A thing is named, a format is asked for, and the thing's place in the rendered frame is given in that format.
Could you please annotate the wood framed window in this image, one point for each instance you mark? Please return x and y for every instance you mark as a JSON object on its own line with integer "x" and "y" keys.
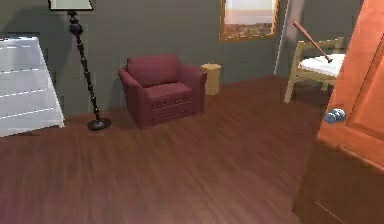
{"x": 248, "y": 18}

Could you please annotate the brown baseball bat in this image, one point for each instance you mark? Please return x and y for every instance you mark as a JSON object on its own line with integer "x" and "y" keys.
{"x": 310, "y": 39}

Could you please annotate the silver round door knob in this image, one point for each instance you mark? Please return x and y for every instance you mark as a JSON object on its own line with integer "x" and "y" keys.
{"x": 334, "y": 115}

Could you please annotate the dark red armchair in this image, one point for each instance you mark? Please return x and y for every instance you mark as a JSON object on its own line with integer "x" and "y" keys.
{"x": 160, "y": 90}

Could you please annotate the pale wooden chair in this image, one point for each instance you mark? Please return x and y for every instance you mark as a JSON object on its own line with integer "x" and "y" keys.
{"x": 320, "y": 66}

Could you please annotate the white chest of drawers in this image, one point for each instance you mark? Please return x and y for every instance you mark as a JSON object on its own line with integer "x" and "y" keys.
{"x": 25, "y": 86}

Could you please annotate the orange wooden room door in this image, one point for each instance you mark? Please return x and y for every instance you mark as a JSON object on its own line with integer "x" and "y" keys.
{"x": 360, "y": 83}

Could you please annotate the black floor lamp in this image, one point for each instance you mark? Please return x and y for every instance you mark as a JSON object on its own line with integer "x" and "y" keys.
{"x": 84, "y": 65}

